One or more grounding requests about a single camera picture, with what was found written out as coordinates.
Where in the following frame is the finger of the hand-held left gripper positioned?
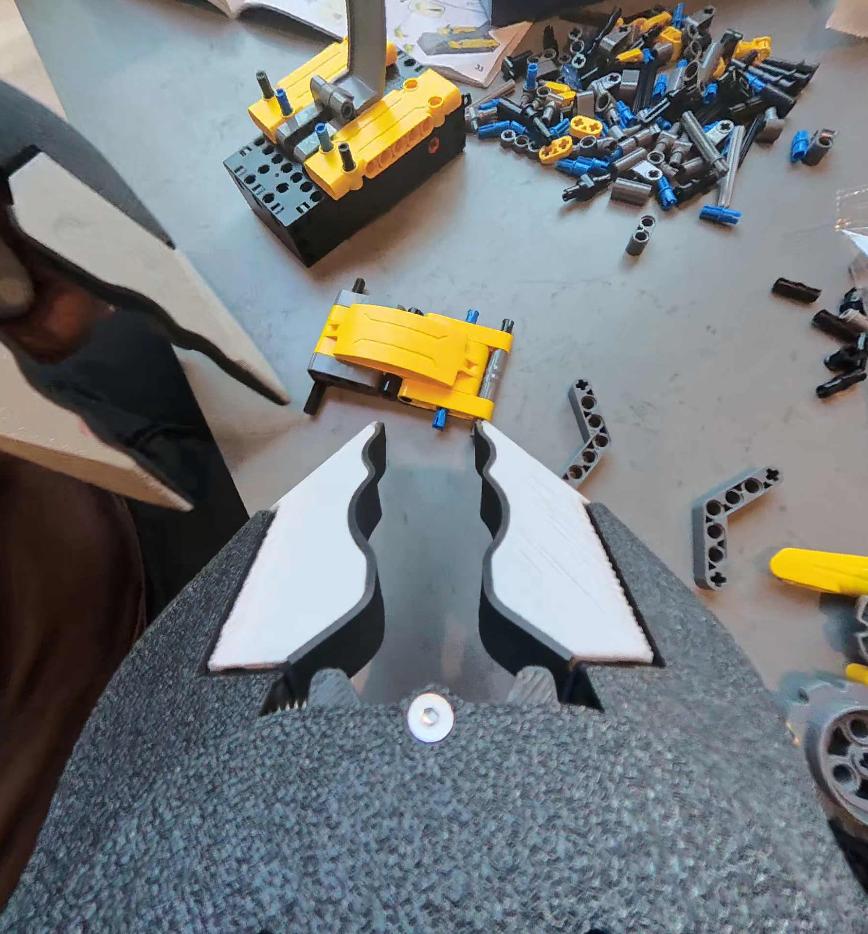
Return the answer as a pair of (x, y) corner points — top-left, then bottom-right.
(5, 155), (291, 407)
(0, 314), (194, 512)

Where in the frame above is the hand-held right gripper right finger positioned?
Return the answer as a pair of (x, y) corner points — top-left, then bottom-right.
(472, 419), (655, 694)

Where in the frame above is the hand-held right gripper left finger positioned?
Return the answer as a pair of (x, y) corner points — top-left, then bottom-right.
(208, 419), (388, 687)

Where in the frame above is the small yellow grey brick assembly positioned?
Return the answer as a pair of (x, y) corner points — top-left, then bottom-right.
(304, 277), (515, 431)

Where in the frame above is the grey desk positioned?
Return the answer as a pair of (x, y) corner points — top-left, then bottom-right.
(14, 0), (868, 738)

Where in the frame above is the grey angled beam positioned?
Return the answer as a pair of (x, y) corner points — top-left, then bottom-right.
(561, 379), (612, 488)

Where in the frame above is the grey L-shaped beam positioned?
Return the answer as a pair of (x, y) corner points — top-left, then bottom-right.
(691, 467), (784, 591)

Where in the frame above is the yellow curved panel piece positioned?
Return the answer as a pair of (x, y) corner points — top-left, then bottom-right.
(770, 547), (868, 598)

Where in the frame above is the yellow black brick chassis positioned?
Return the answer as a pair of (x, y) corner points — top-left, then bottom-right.
(224, 0), (469, 268)

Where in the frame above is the cluster of scattered black pins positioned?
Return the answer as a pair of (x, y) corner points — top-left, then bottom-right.
(812, 288), (868, 399)

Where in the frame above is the pile of wheels and yellow parts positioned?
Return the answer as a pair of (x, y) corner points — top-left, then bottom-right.
(784, 573), (868, 847)

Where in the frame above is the building instruction booklet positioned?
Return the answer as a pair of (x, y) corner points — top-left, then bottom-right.
(208, 0), (533, 89)

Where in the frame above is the pile of small connector parts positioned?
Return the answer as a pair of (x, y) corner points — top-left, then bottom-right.
(465, 3), (820, 213)

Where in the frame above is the grey connector with blue pin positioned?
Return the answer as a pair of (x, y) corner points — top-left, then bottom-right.
(790, 130), (838, 166)

